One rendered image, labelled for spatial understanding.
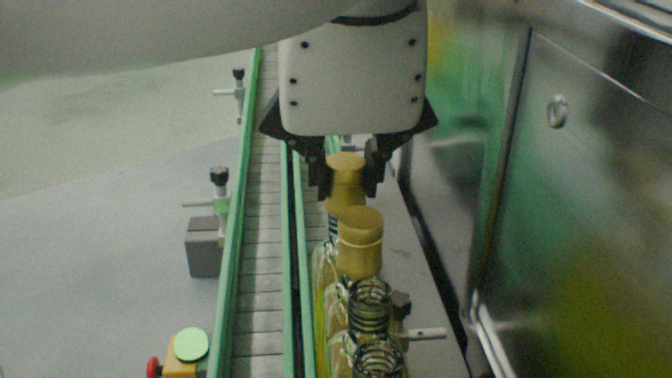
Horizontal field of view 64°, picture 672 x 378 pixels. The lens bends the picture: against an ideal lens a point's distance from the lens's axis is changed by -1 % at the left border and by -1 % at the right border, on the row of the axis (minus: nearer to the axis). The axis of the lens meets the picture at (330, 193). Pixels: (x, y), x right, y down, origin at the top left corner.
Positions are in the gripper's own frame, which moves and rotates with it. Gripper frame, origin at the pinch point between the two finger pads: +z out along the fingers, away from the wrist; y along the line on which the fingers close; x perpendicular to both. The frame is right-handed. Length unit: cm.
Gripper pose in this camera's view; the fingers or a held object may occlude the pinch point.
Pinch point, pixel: (345, 170)
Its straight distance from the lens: 44.3
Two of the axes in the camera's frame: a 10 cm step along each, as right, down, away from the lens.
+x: 1.0, 7.2, -6.9
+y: -10.0, 0.5, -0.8
